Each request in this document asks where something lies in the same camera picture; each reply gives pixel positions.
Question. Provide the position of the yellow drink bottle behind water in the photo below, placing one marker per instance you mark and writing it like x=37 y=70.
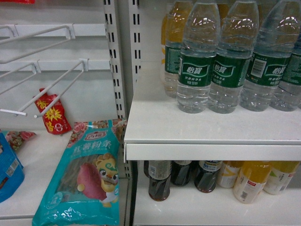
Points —
x=171 y=39

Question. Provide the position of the clear water bottle green label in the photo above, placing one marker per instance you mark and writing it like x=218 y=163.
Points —
x=274 y=45
x=236 y=43
x=198 y=50
x=287 y=96

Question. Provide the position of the white slotted shelf upright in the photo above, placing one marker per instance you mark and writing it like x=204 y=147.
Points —
x=113 y=35

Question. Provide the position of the dark tea bottle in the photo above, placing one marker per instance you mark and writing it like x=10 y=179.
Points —
x=180 y=174
x=159 y=174
x=206 y=175

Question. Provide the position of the red sauce pouch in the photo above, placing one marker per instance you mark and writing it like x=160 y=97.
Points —
x=54 y=119

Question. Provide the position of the yellow drink bottle white label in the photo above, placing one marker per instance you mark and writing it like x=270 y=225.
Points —
x=228 y=173
x=251 y=180
x=280 y=176

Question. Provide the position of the teal noodle snack bag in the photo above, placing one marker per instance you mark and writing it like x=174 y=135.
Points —
x=84 y=189

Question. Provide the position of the floral snack bag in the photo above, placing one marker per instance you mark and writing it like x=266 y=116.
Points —
x=17 y=138

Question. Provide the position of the blue snack bag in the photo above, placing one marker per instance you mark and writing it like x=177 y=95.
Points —
x=11 y=170

